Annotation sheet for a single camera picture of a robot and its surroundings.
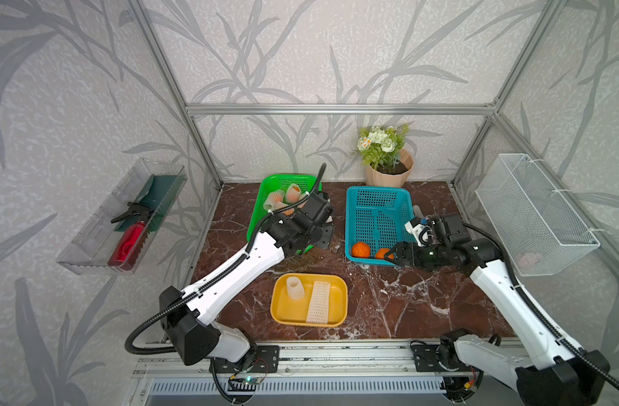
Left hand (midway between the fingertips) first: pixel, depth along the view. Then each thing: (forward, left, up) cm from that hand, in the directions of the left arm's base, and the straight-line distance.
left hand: (325, 232), depth 75 cm
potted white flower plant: (+33, -21, +5) cm, 40 cm away
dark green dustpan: (+4, +48, +9) cm, 48 cm away
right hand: (-6, -21, -4) cm, 22 cm away
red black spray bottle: (-12, +47, +11) cm, 49 cm away
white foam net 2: (-11, +9, -15) cm, 21 cm away
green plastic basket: (+37, +21, -16) cm, 45 cm away
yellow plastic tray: (-16, +13, -24) cm, 31 cm away
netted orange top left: (+25, +21, -15) cm, 36 cm away
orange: (+4, -13, -17) cm, 22 cm away
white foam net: (-17, +2, -19) cm, 25 cm away
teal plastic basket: (+23, -23, -22) cm, 40 cm away
